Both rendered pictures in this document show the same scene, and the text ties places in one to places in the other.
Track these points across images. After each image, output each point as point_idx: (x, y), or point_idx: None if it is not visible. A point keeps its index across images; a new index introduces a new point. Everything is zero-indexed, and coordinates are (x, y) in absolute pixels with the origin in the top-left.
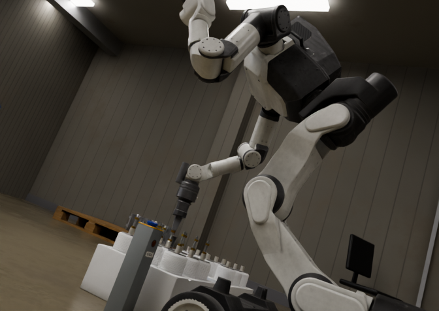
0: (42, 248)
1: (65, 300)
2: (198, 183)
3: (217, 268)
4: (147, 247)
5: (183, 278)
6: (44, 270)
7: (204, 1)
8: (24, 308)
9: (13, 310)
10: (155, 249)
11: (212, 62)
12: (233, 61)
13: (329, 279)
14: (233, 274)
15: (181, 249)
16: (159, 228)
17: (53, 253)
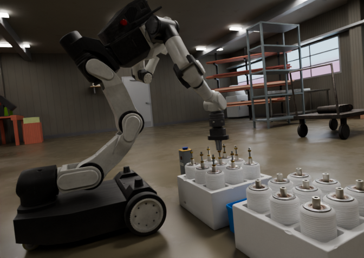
0: (349, 183)
1: None
2: (211, 111)
3: None
4: (180, 160)
5: (180, 178)
6: None
7: None
8: (174, 181)
9: (170, 180)
10: (183, 161)
11: (137, 80)
12: (132, 74)
13: (83, 161)
14: (248, 194)
15: (231, 165)
16: (207, 150)
17: (344, 186)
